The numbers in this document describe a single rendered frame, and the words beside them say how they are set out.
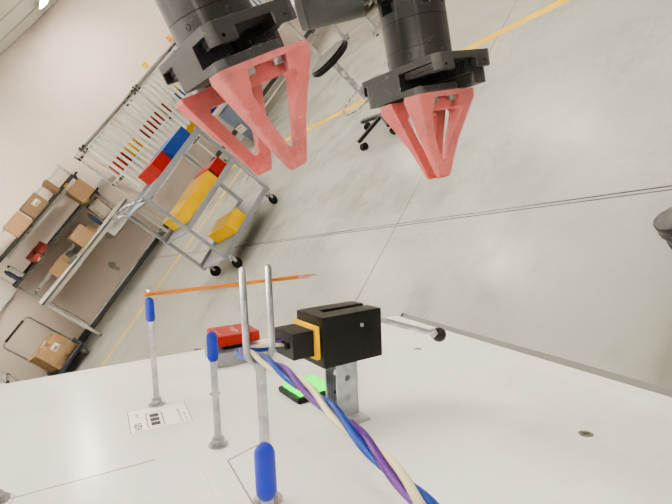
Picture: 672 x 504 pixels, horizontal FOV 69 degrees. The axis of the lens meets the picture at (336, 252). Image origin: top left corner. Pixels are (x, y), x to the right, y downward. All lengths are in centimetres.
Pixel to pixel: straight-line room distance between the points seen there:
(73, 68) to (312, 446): 876
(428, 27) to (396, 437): 33
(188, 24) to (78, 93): 856
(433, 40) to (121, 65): 880
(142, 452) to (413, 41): 38
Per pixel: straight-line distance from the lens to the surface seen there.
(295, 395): 46
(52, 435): 48
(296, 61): 34
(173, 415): 46
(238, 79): 31
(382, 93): 46
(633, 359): 161
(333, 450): 38
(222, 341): 57
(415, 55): 45
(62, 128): 872
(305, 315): 40
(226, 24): 32
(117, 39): 933
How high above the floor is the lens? 132
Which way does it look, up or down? 25 degrees down
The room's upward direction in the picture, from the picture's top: 50 degrees counter-clockwise
